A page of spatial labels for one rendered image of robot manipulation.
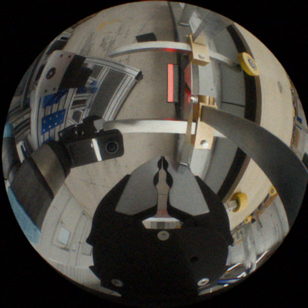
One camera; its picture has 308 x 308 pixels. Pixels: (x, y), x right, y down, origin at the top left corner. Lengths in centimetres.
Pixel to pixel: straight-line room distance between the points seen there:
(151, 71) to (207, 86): 74
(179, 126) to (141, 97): 90
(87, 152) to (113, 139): 5
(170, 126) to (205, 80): 36
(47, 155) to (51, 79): 23
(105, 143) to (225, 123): 18
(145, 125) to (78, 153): 16
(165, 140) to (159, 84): 64
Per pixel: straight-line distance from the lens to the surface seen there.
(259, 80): 39
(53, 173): 15
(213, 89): 55
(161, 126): 24
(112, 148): 16
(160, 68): 116
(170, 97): 39
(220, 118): 17
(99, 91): 106
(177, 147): 44
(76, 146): 17
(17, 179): 15
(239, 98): 46
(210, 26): 28
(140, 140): 120
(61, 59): 33
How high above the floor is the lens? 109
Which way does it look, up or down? 60 degrees down
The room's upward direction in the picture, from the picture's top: 175 degrees counter-clockwise
